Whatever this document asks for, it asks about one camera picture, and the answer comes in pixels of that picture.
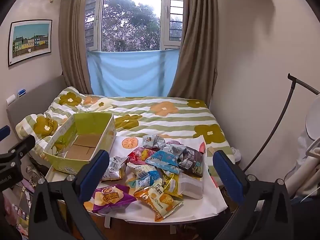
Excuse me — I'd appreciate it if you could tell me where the floral striped pillow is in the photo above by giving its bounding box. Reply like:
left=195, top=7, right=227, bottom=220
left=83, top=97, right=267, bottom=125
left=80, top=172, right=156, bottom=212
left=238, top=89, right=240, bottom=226
left=15, top=112, right=75, bottom=143

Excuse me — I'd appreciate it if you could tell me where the black cable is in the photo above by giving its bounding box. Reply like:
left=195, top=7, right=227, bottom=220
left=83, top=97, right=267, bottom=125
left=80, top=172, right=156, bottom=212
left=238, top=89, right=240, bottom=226
left=244, top=73, right=320, bottom=172

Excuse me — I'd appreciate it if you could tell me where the light blue cloth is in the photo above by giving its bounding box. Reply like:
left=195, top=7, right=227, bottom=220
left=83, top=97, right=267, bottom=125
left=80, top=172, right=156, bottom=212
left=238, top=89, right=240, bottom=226
left=86, top=49, right=180, bottom=97

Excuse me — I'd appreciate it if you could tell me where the white frame window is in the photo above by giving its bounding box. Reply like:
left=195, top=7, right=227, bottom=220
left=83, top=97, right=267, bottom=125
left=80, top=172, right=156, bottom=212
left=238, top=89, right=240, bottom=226
left=84, top=0, right=186, bottom=53

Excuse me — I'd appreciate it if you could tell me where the grey speckled triangular bag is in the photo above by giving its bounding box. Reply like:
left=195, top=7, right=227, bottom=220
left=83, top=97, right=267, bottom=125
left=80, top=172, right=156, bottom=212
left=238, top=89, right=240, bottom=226
left=142, top=134, right=167, bottom=151

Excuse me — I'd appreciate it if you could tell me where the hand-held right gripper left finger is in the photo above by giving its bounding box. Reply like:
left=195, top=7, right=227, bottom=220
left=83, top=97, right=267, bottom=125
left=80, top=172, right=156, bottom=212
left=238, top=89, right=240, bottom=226
left=29, top=149, right=110, bottom=240

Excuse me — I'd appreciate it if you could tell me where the clear plastic container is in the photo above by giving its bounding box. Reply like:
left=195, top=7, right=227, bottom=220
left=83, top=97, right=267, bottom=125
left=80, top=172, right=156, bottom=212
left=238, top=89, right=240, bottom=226
left=178, top=173, right=203, bottom=200

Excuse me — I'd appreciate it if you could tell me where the dark purple snack bag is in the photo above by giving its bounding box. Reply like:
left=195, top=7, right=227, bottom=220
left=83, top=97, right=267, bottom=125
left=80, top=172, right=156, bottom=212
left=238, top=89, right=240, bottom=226
left=184, top=147, right=205, bottom=178

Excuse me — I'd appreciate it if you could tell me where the brown curtain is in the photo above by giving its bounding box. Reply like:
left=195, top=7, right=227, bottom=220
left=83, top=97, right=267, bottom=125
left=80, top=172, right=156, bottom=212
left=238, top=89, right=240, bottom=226
left=167, top=0, right=219, bottom=105
left=59, top=0, right=92, bottom=95

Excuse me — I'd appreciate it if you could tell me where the floral striped blanket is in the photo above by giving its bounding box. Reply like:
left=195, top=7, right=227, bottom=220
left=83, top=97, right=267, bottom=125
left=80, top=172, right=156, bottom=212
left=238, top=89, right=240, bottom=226
left=47, top=86, right=232, bottom=165

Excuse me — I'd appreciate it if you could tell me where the green yellow snack bag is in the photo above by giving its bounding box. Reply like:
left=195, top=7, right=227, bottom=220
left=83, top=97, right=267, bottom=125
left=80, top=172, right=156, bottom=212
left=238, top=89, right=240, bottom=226
left=43, top=112, right=117, bottom=174

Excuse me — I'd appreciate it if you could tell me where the white folding table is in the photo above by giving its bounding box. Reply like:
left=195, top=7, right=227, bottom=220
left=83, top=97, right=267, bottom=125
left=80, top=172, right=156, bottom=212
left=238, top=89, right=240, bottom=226
left=44, top=165, right=237, bottom=230

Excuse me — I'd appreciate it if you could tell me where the white standing fan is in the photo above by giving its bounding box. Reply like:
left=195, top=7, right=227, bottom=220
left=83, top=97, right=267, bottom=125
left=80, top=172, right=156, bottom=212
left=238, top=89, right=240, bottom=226
left=287, top=100, right=320, bottom=200

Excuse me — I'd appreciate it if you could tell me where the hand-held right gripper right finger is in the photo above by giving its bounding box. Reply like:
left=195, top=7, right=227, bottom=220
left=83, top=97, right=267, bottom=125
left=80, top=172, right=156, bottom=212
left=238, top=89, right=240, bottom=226
left=212, top=150, right=293, bottom=240

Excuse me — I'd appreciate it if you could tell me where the grey headboard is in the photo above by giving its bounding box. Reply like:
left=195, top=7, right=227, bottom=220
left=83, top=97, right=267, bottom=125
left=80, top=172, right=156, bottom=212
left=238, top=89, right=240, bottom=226
left=6, top=75, right=66, bottom=130

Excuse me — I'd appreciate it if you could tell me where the framed wall picture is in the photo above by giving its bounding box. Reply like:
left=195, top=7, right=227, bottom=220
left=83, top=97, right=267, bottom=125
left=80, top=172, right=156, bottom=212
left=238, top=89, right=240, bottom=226
left=7, top=19, right=53, bottom=67

